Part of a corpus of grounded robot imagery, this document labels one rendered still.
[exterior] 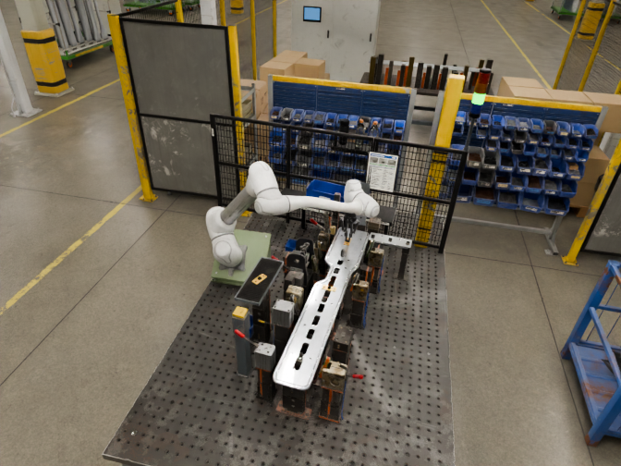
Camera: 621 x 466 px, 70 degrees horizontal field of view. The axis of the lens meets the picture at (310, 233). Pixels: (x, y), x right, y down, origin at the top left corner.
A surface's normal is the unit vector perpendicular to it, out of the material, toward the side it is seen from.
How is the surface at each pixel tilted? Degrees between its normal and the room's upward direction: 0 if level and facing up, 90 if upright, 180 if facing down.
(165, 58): 90
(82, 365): 0
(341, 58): 90
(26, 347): 0
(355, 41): 90
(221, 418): 0
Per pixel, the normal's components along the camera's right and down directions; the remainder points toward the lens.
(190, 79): -0.23, 0.55
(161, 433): 0.04, -0.83
